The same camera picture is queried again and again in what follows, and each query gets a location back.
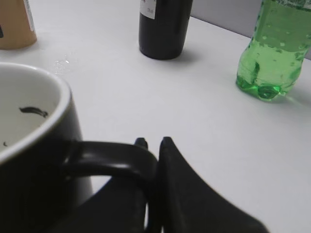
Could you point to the black ceramic mug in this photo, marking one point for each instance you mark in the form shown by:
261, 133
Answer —
38, 127

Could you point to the dark red wine bottle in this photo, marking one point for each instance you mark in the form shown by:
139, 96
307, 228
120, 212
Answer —
163, 27

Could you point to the NFC orange juice bottle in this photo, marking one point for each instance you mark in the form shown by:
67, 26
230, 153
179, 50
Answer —
17, 29

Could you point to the green plastic soda bottle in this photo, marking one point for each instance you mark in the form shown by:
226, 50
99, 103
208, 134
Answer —
272, 61

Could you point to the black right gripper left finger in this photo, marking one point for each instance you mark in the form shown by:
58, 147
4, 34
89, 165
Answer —
119, 206

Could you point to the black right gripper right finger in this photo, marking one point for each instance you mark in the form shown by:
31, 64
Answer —
185, 203

